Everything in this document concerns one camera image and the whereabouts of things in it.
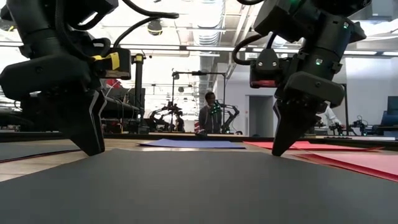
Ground silver ventilation duct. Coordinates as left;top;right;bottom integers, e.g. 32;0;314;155
191;0;226;72

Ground standing desk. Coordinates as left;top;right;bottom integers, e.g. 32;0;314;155
101;95;141;133

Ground yellow cable label tag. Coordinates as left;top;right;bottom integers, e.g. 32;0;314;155
91;52;121;71

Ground black background robot arms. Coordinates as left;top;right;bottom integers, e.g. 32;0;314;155
216;100;241;135
148;103;185;132

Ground grey door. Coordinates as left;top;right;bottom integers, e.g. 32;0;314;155
248;95;276;138

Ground light background work table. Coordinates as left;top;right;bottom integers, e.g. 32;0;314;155
307;133;397;141

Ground blue paper sheet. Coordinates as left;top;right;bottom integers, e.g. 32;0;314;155
138;138;246;149

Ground person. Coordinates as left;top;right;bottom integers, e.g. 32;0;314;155
315;101;342;128
174;110;186;132
198;91;223;134

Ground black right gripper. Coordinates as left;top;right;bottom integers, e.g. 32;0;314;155
271;70;346;157

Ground red box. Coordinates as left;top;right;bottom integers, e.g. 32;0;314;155
105;77;123;90

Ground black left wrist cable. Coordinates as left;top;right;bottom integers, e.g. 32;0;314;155
55;0;180;60

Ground black table frame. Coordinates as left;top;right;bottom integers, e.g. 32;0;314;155
0;129;398;151

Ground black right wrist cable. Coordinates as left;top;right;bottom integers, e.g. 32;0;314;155
232;32;277;66

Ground blue chair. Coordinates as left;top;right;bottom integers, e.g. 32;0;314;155
373;95;398;138

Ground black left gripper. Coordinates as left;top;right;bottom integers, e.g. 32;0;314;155
0;55;108;156

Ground black background gantry frame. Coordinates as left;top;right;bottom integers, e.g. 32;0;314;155
341;83;348;136
172;70;227;116

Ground pink paper sheet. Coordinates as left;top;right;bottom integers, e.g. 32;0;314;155
297;151;398;183

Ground black paper sheet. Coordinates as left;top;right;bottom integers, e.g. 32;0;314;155
0;148;398;224
0;141;81;163

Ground black dome ceiling device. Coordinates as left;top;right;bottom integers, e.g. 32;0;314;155
146;17;164;36

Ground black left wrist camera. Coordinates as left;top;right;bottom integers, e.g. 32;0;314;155
91;47;132;81

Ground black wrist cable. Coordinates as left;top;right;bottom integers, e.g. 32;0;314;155
232;32;277;66
55;0;180;60

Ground black computer tower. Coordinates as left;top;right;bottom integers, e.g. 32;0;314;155
105;85;147;110

